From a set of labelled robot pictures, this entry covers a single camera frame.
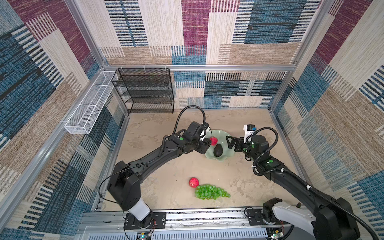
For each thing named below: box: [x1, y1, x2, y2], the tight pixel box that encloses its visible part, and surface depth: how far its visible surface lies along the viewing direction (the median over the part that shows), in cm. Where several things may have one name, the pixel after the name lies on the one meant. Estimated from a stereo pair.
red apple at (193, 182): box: [189, 177, 200, 189], surface depth 83 cm
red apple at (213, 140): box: [209, 136, 218, 146], surface depth 100 cm
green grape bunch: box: [195, 184, 231, 200], surface depth 80 cm
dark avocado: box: [213, 143, 223, 157], surface depth 95 cm
